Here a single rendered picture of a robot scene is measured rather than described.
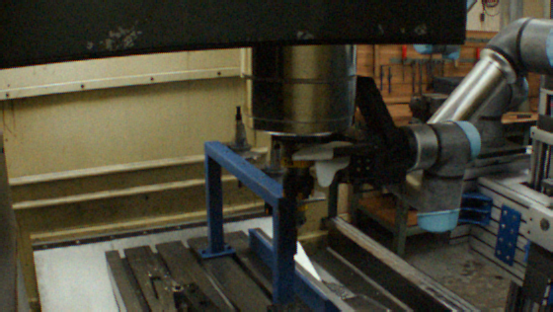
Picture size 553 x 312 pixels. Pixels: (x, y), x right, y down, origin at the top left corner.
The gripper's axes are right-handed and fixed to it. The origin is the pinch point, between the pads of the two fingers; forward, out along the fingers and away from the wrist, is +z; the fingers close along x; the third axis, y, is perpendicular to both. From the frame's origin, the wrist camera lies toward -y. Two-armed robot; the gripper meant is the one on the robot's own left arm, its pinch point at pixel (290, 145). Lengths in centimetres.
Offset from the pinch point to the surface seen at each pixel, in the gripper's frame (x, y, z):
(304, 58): -7.4, -13.1, 2.2
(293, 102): -6.8, -7.5, 3.2
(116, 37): -12.5, -16.7, 26.1
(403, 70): 242, 22, -207
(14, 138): 101, 18, 43
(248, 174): 39.5, 16.7, -9.7
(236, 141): 62, 15, -15
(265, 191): 29.6, 17.3, -9.3
